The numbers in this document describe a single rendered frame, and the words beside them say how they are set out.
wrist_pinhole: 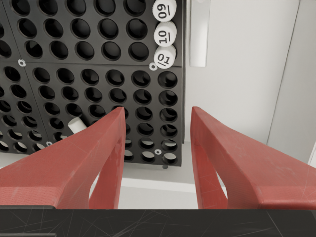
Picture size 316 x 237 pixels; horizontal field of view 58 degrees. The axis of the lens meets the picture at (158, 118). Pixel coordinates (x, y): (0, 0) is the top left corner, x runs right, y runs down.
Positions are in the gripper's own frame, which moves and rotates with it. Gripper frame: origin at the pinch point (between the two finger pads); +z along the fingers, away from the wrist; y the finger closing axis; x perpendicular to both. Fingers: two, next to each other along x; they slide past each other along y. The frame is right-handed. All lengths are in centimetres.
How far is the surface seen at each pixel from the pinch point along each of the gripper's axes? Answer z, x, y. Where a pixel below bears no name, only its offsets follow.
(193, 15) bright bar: 12.0, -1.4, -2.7
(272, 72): 12.1, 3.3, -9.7
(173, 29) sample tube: 6.0, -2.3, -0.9
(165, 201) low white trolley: 20.9, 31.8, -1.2
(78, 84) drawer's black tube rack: 8.0, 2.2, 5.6
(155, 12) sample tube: 5.9, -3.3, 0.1
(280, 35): 12.1, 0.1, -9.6
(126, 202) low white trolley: 21.9, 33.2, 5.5
